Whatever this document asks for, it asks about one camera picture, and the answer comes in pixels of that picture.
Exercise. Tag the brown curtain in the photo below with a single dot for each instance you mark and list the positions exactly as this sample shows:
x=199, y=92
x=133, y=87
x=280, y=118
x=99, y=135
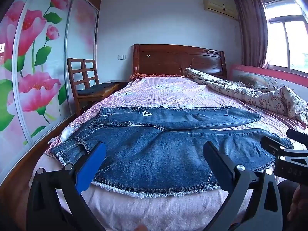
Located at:
x=253, y=28

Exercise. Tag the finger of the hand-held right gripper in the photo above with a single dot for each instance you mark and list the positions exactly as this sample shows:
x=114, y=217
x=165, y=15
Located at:
x=276, y=146
x=298, y=136

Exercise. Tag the wall air conditioner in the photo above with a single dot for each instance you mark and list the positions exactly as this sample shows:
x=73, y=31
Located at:
x=220, y=7

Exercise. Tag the orange fringed mat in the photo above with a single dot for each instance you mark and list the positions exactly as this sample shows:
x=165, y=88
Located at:
x=154, y=75

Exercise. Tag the pink plaid bedsheet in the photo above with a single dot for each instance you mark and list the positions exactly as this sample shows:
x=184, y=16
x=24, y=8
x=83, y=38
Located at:
x=154, y=93

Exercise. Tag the floral sliding door wardrobe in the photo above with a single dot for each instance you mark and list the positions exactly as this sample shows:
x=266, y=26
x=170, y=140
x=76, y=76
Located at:
x=36, y=65

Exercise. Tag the pink bed guard rail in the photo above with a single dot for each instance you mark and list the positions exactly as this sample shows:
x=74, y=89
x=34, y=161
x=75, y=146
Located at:
x=255, y=75

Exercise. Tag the swirl patterned quilt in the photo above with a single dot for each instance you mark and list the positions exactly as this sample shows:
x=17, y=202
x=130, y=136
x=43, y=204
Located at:
x=252, y=91

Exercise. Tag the wooden headboard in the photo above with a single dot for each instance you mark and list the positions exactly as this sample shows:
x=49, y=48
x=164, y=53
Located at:
x=178, y=61

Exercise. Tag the wooden nightstand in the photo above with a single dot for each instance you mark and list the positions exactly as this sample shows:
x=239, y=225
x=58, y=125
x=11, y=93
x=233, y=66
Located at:
x=120, y=83

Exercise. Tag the white wall switch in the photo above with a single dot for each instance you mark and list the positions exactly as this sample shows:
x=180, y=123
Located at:
x=122, y=57

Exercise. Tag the wooden chair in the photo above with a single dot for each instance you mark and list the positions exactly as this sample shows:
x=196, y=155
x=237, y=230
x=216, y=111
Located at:
x=81, y=77

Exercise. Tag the blue denim pants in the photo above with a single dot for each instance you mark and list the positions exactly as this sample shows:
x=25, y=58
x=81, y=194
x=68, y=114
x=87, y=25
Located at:
x=158, y=154

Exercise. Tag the dark seat cushion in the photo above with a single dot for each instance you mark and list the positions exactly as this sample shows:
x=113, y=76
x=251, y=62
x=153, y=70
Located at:
x=96, y=89

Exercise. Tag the window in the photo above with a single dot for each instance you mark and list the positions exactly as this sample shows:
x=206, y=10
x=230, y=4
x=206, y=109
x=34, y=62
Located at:
x=288, y=38

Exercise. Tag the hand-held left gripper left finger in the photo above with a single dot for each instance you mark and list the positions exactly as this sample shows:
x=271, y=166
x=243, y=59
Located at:
x=90, y=170

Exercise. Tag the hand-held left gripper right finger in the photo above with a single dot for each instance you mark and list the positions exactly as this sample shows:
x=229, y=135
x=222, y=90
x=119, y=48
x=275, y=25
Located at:
x=217, y=166

